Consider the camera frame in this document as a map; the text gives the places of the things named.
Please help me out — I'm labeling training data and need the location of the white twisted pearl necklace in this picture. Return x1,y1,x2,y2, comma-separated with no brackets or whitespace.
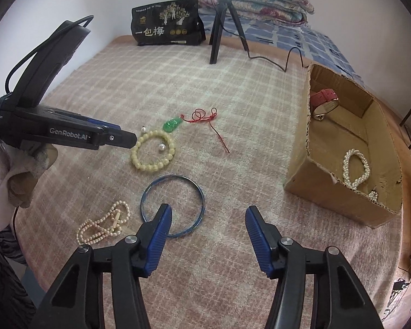
342,148,379,204

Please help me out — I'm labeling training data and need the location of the red strap wristwatch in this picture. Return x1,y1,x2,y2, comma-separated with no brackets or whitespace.
310,88,339,121

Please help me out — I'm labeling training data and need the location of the white gloved left hand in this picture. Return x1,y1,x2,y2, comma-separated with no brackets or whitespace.
0,144,58,231

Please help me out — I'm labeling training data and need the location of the blue bangle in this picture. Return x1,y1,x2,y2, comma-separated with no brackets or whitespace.
139,174,206,239

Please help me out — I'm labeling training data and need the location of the beige plaid blanket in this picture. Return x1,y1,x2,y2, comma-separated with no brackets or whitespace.
16,41,401,328

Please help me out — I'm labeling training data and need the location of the cardboard box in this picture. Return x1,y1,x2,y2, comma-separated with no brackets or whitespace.
283,62,405,229

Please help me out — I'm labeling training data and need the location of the black tripod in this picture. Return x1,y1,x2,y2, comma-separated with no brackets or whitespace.
209,0,249,65

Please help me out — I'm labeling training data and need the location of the blue patterned bed sheet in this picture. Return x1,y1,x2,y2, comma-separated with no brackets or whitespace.
198,8,368,89

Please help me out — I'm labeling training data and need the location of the yellow bead bracelet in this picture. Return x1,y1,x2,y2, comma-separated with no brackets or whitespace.
130,128,177,172

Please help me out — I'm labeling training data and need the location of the cream pearl necklace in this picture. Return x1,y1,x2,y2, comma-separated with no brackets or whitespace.
76,200,131,247

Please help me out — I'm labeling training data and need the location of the green pendant on red cord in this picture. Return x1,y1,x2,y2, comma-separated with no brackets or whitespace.
162,107,230,154

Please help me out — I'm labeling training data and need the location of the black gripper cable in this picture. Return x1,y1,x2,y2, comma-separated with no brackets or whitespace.
5,14,95,94

